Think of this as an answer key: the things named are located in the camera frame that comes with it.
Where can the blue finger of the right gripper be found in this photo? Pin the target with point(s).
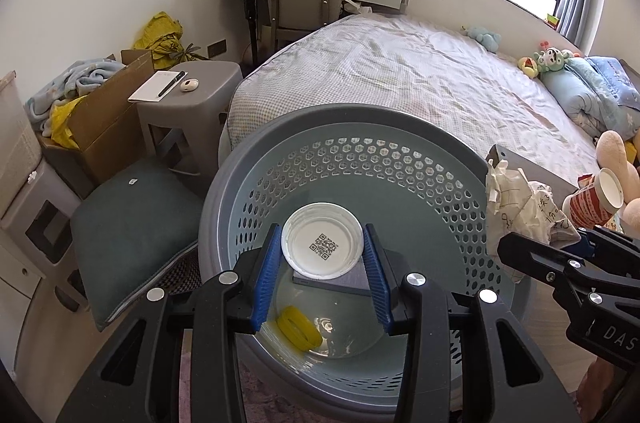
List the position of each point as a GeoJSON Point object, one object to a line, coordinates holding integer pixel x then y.
{"type": "Point", "coordinates": [587, 246]}
{"type": "Point", "coordinates": [545, 260]}

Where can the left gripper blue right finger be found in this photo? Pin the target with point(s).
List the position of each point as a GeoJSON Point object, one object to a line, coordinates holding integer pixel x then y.
{"type": "Point", "coordinates": [381, 279]}

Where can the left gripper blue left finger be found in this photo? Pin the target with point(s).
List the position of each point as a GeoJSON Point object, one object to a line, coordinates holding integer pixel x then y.
{"type": "Point", "coordinates": [264, 276]}

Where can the red white paper cup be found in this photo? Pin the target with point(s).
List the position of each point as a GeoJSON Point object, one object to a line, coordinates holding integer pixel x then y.
{"type": "Point", "coordinates": [597, 200]}

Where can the yellow plastic lid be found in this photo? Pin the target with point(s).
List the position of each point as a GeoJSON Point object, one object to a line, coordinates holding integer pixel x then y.
{"type": "Point", "coordinates": [298, 329]}

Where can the white round cap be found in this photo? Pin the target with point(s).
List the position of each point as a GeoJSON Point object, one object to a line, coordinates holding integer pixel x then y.
{"type": "Point", "coordinates": [322, 241]}

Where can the white paper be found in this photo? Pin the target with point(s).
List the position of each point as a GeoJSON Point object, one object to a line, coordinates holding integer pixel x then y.
{"type": "Point", "coordinates": [516, 205]}

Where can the purple cardboard box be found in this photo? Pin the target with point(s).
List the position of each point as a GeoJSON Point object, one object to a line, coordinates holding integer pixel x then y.
{"type": "Point", "coordinates": [354, 282]}

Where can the person's right hand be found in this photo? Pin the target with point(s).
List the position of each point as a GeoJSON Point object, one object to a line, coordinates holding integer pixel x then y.
{"type": "Point", "coordinates": [608, 394]}

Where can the wood grain table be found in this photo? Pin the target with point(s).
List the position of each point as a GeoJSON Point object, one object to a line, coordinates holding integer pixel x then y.
{"type": "Point", "coordinates": [544, 319]}

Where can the grey perforated laundry basket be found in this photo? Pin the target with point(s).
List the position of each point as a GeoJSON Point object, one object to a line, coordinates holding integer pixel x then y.
{"type": "Point", "coordinates": [421, 189]}

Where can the large beige teddy bear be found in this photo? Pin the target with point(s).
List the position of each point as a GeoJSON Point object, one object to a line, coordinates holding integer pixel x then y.
{"type": "Point", "coordinates": [611, 154]}

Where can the dark green seat cushion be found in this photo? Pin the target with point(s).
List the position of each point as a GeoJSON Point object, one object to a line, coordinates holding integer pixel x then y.
{"type": "Point", "coordinates": [128, 234]}

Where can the rolled light blue quilt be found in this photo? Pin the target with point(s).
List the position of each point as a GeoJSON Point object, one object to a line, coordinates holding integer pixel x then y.
{"type": "Point", "coordinates": [581, 93]}

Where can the grey plastic stool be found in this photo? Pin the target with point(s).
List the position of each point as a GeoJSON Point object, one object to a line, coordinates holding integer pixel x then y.
{"type": "Point", "coordinates": [183, 129]}

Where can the blue patterned pillow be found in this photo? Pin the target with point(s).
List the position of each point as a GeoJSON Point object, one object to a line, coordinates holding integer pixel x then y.
{"type": "Point", "coordinates": [622, 85]}

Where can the yellow red plush toy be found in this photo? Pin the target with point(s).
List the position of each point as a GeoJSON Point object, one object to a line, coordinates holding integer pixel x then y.
{"type": "Point", "coordinates": [529, 67]}

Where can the green white plush doll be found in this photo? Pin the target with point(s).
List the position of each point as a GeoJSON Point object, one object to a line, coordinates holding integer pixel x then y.
{"type": "Point", "coordinates": [551, 59]}

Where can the small pink round object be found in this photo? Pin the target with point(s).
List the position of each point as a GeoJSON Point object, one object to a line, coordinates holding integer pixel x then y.
{"type": "Point", "coordinates": [189, 85]}

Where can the bed with white sheet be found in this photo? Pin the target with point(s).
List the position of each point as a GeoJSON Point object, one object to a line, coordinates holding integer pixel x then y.
{"type": "Point", "coordinates": [420, 69]}

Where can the black pen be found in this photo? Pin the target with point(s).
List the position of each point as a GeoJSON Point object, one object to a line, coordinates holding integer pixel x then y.
{"type": "Point", "coordinates": [171, 84]}

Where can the white notepad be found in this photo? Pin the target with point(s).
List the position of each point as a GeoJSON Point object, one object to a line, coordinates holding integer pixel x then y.
{"type": "Point", "coordinates": [148, 91]}

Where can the brown cardboard box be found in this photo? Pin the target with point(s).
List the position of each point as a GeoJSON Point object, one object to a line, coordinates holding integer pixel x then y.
{"type": "Point", "coordinates": [105, 127]}

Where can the blue plush toy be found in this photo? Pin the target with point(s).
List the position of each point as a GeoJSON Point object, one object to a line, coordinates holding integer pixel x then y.
{"type": "Point", "coordinates": [489, 40]}

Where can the yellow bag on floor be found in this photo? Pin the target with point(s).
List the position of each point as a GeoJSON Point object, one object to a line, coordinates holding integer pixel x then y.
{"type": "Point", "coordinates": [161, 36]}

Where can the yellow plastic bag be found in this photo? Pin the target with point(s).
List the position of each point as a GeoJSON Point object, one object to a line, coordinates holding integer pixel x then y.
{"type": "Point", "coordinates": [60, 131]}

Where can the light blue blanket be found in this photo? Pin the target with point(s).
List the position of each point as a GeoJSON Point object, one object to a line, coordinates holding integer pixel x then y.
{"type": "Point", "coordinates": [79, 79]}

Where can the white storage bin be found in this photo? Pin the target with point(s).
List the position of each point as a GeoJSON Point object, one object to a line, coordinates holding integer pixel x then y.
{"type": "Point", "coordinates": [20, 151]}

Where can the black wall socket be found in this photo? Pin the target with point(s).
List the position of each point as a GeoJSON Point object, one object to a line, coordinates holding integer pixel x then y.
{"type": "Point", "coordinates": [217, 49]}

